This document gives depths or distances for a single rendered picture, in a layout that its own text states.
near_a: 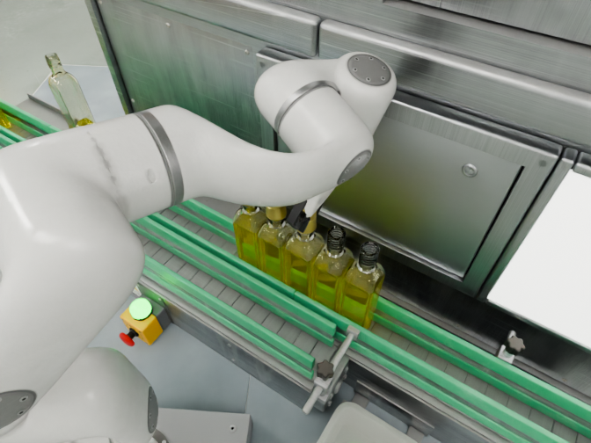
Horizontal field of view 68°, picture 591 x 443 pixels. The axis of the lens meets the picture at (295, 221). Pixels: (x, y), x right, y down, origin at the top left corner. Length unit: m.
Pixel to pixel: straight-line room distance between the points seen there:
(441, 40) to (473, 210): 0.26
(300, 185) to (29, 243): 0.21
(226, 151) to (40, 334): 0.19
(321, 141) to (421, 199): 0.36
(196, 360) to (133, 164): 0.73
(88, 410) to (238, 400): 0.50
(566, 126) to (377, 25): 0.27
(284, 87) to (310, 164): 0.10
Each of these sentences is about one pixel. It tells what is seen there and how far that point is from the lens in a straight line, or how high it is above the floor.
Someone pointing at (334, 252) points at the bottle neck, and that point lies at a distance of 0.71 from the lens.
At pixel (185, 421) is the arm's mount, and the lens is 0.92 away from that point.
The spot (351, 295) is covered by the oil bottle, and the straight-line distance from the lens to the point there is 0.75.
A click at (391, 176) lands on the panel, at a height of 1.18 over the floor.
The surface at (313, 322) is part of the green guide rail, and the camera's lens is 0.82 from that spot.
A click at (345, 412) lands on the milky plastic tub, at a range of 0.90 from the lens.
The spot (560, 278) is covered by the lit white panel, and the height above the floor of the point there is 1.12.
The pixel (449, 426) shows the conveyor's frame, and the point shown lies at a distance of 0.90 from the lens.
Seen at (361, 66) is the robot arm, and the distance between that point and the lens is 0.50.
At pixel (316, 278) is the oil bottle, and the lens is 0.77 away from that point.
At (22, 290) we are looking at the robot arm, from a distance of 0.31.
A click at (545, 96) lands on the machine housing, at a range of 0.60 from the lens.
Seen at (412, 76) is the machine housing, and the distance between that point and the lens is 0.64.
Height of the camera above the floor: 1.68
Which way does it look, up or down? 49 degrees down
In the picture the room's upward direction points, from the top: straight up
